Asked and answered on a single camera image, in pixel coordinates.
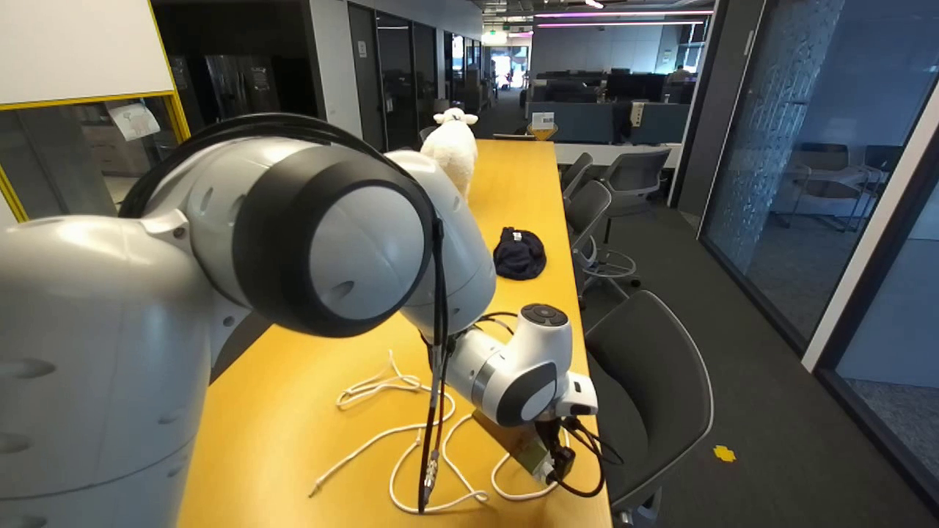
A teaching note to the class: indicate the chair behind glass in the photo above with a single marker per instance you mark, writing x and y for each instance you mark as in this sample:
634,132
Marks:
832,185

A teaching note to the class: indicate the textured grey column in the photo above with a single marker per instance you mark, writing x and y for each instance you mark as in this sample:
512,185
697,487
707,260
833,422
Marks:
780,148

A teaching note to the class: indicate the white plush sheep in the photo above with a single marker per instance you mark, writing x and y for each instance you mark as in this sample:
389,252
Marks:
459,148

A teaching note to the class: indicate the pink ceiling light strip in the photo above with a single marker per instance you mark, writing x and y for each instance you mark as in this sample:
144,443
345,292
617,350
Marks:
626,16

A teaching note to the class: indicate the tan wrist camera mount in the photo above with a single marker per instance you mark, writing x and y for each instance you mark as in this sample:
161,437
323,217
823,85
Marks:
513,443

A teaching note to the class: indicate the paper note on window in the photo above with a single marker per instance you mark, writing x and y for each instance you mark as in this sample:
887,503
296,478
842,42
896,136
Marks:
135,117

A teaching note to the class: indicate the grey background table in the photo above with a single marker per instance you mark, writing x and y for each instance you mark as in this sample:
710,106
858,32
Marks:
617,154

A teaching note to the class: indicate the grey office chair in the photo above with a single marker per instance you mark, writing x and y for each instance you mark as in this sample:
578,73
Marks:
650,390
590,210
634,170
575,174

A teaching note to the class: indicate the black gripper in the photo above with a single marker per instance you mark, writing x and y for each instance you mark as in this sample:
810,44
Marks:
551,437

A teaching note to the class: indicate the black crumpled cloth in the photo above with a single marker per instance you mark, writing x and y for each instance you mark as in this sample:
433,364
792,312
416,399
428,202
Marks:
518,252

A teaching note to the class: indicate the yellow floor marker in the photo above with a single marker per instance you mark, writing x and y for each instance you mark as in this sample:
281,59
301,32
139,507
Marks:
722,452

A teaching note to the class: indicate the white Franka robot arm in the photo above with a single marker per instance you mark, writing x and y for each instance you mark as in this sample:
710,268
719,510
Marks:
97,370

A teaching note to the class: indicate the whiteboard with yellow frame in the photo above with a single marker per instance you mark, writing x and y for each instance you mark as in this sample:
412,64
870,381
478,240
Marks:
76,48

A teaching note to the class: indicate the white glass wall frame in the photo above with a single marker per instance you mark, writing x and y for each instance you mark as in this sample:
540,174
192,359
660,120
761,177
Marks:
870,223

